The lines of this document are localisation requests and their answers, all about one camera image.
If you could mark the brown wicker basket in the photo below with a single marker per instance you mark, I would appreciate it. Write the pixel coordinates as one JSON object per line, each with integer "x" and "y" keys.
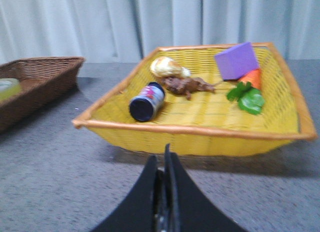
{"x": 42, "y": 80}

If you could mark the yellow-green tape roll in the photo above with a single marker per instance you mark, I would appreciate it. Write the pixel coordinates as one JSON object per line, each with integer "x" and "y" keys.
{"x": 9, "y": 87}

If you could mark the purple foam cube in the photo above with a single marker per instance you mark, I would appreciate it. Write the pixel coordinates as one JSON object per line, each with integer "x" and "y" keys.
{"x": 235, "y": 62}

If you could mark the white curtain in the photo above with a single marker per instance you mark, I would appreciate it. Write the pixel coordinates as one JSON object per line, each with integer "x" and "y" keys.
{"x": 126, "y": 30}

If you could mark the brown toy dinosaur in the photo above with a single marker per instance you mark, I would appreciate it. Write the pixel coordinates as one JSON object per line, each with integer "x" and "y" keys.
{"x": 186, "y": 86}

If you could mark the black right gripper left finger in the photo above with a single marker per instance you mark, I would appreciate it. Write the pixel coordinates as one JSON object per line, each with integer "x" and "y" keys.
{"x": 135, "y": 212}

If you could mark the bread roll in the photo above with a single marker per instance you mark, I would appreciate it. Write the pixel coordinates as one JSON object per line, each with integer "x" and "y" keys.
{"x": 166, "y": 67}

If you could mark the yellow wicker basket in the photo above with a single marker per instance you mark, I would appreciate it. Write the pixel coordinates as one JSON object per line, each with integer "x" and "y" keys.
{"x": 207, "y": 124}

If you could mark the toy carrot with leaves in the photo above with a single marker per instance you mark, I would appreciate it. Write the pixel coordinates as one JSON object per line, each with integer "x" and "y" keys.
{"x": 247, "y": 92}

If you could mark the small blue can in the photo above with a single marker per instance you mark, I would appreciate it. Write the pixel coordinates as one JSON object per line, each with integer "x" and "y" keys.
{"x": 145, "y": 106}

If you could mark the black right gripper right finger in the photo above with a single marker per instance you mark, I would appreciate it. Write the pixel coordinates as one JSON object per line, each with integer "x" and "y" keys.
{"x": 188, "y": 208}

